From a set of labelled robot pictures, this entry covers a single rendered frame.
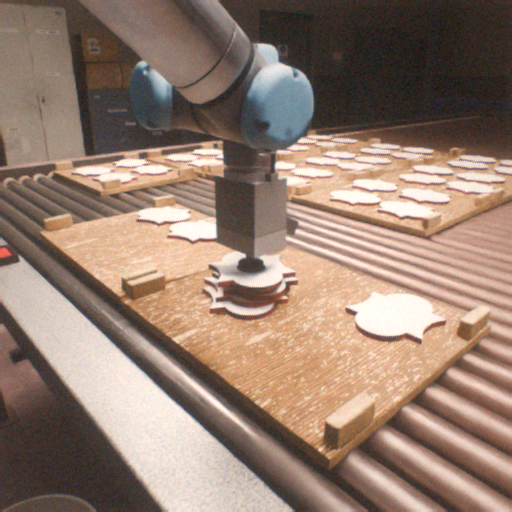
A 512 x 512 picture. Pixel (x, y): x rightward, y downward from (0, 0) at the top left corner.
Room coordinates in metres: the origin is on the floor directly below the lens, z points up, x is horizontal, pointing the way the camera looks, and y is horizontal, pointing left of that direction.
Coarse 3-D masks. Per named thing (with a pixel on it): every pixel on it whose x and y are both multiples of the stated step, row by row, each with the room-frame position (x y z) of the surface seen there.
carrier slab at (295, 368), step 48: (192, 288) 0.64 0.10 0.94; (336, 288) 0.64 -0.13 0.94; (384, 288) 0.64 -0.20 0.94; (192, 336) 0.50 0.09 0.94; (240, 336) 0.50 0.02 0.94; (288, 336) 0.50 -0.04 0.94; (336, 336) 0.50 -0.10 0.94; (432, 336) 0.50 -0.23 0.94; (480, 336) 0.51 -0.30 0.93; (240, 384) 0.40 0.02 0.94; (288, 384) 0.40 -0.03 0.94; (336, 384) 0.40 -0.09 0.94; (384, 384) 0.40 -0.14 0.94; (288, 432) 0.34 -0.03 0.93
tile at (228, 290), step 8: (216, 272) 0.64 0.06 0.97; (288, 280) 0.61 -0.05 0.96; (296, 280) 0.61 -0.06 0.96; (224, 288) 0.58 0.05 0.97; (232, 288) 0.58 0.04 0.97; (280, 288) 0.58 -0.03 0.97; (248, 296) 0.57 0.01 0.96; (256, 296) 0.56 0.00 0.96; (264, 296) 0.56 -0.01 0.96; (272, 296) 0.56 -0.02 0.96; (280, 296) 0.57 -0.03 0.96
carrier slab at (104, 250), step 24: (120, 216) 1.03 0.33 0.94; (192, 216) 1.03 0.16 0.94; (48, 240) 0.87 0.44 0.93; (72, 240) 0.86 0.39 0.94; (96, 240) 0.86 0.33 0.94; (120, 240) 0.86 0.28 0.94; (144, 240) 0.86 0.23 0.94; (168, 240) 0.86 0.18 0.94; (72, 264) 0.77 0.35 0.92; (96, 264) 0.74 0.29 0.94; (120, 264) 0.74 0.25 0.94; (144, 264) 0.74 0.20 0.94; (168, 264) 0.74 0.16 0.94; (192, 264) 0.74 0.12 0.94; (120, 288) 0.64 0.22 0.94
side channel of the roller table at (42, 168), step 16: (336, 128) 2.80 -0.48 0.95; (352, 128) 2.90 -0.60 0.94; (368, 128) 3.01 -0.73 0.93; (192, 144) 2.12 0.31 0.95; (64, 160) 1.72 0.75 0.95; (80, 160) 1.73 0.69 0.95; (96, 160) 1.77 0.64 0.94; (112, 160) 1.82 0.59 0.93; (0, 176) 1.54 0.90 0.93; (16, 176) 1.57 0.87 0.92
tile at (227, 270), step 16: (224, 256) 0.66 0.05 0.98; (240, 256) 0.66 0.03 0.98; (272, 256) 0.66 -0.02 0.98; (224, 272) 0.60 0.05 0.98; (240, 272) 0.60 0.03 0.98; (256, 272) 0.59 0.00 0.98; (272, 272) 0.60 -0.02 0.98; (288, 272) 0.60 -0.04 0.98; (240, 288) 0.56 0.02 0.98; (256, 288) 0.55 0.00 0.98; (272, 288) 0.56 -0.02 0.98
